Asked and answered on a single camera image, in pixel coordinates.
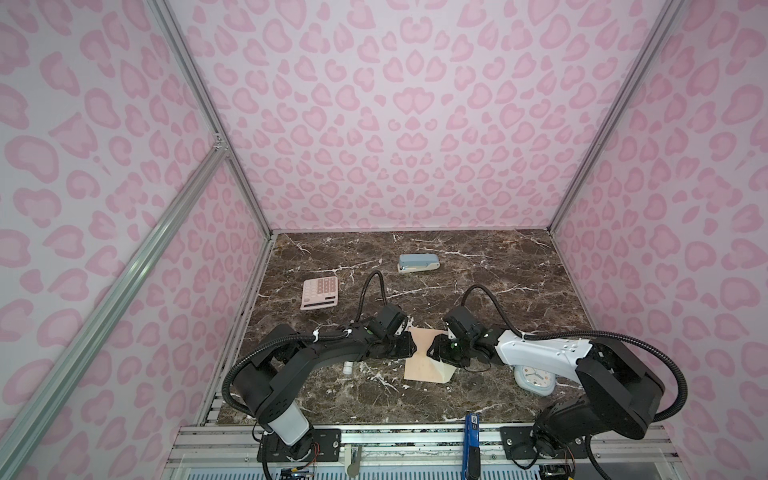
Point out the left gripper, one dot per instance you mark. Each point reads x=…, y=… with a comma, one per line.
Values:
x=408, y=350

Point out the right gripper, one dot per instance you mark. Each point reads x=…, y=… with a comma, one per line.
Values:
x=438, y=351

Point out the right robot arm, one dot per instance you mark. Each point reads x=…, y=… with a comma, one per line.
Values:
x=620, y=393

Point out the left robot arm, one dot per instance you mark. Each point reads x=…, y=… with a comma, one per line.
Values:
x=265, y=383

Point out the white alarm clock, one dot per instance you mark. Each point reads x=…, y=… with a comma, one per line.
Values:
x=536, y=381

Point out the pink calculator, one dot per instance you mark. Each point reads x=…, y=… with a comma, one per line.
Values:
x=319, y=293

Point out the blue tool on rail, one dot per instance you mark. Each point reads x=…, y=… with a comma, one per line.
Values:
x=471, y=455

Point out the beige tape piece on rail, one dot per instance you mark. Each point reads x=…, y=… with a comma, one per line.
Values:
x=352, y=460

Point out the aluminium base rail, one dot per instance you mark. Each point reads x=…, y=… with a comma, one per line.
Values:
x=427, y=451

